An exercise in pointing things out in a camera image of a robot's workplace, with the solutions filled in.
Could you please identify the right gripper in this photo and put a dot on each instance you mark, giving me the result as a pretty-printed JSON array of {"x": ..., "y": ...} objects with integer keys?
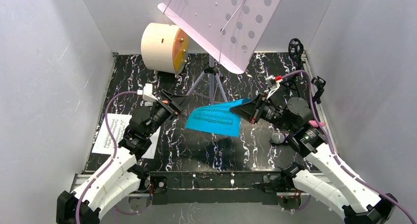
[{"x": 258, "y": 108}]

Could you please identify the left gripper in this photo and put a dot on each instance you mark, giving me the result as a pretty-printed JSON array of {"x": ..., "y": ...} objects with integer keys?
[{"x": 170, "y": 106}]

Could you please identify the blue sheet music page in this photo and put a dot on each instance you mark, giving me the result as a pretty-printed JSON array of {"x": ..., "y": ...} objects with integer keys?
[{"x": 216, "y": 118}]

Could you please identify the blue mesh microphone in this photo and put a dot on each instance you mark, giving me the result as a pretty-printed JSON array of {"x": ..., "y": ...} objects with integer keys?
[{"x": 277, "y": 138}]

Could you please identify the pink microphone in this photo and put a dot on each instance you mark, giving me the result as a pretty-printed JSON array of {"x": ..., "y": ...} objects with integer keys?
[{"x": 316, "y": 124}]

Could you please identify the black round-base mic stand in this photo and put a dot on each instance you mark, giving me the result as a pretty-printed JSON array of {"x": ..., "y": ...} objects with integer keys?
[{"x": 319, "y": 83}]

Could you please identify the black tripod mic stand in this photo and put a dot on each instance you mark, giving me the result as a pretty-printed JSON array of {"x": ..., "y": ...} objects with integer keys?
[{"x": 295, "y": 51}]

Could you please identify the silver tripod music stand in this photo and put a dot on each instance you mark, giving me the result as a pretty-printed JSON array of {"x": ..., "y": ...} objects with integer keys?
[{"x": 229, "y": 30}]

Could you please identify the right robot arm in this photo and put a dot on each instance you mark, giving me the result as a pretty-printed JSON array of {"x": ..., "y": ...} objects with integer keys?
[{"x": 346, "y": 195}]

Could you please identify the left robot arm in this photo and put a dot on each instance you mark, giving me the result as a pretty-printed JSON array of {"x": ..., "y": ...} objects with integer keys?
[{"x": 114, "y": 163}]

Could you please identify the cream and orange drum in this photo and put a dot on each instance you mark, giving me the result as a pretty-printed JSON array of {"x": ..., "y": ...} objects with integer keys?
[{"x": 164, "y": 48}]

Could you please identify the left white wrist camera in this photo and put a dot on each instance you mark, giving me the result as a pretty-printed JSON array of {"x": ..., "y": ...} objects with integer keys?
[{"x": 147, "y": 94}]

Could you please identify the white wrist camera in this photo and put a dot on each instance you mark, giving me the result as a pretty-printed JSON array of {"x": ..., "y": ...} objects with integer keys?
[
  {"x": 147, "y": 94},
  {"x": 273, "y": 83}
]

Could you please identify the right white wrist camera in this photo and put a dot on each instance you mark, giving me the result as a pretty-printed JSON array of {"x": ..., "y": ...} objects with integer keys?
[{"x": 273, "y": 83}]

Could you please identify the aluminium frame rail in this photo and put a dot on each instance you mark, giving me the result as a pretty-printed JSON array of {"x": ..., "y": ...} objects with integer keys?
[{"x": 162, "y": 188}]

